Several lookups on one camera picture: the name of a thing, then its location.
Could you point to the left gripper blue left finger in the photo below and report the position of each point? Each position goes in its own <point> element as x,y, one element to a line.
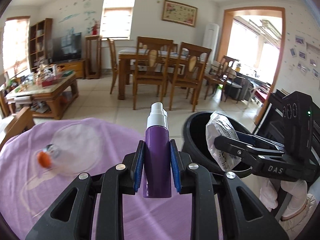
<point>92,202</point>

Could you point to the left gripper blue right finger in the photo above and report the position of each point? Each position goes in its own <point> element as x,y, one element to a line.
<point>222,205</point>

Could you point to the framed wall picture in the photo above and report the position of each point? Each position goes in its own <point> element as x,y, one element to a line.
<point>179,13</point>

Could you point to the wooden dining chair near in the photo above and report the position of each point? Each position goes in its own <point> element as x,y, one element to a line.
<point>145,73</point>

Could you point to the purple spray bottle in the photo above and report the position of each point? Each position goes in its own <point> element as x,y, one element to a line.
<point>157,174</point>

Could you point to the wooden dining table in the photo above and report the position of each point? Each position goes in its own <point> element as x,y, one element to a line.
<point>126,65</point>

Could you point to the right gloved hand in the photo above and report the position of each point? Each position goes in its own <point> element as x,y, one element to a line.
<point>298,190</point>

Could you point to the wooden dining chair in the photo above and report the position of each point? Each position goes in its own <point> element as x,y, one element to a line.
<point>145,73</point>
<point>114,63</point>

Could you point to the white standing air conditioner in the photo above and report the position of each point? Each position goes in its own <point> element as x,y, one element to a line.
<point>210,39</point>

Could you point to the orange ball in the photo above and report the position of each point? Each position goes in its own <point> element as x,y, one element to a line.
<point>44,159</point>

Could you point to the wooden sofa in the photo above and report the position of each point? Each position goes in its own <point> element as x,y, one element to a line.
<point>16,124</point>

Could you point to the purple table cloth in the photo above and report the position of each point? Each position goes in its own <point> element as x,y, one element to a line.
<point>27,189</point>

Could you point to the tall wooden plant stand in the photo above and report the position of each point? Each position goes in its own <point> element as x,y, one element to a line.
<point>93,56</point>

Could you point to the black television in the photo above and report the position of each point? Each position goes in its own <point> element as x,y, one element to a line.
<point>67,48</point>

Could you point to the wooden coffee table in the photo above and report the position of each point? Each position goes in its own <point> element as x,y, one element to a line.
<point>57,97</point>

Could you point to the wooden bookshelf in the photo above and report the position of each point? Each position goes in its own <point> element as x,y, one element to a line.
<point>39,36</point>

